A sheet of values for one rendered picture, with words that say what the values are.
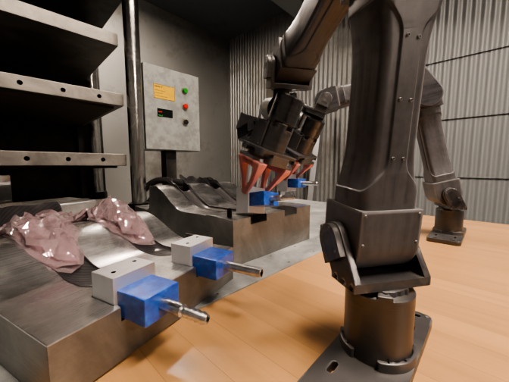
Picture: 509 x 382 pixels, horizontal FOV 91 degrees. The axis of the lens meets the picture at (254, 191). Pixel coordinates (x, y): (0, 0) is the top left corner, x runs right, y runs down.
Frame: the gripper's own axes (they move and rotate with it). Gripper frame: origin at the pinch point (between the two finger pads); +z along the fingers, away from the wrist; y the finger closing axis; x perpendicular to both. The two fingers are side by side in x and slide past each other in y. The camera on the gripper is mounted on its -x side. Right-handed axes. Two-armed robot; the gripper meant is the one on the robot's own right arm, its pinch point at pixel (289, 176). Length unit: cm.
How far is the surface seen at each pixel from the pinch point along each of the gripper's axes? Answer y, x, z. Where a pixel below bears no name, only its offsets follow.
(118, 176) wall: -23, -211, 124
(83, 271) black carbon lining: 59, 15, 3
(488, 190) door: -184, 45, -8
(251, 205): 31.4, 14.4, -3.1
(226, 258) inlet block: 45, 24, -3
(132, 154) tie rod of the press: 27, -58, 22
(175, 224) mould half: 36.2, -2.0, 13.5
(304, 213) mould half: 13.1, 16.5, 0.3
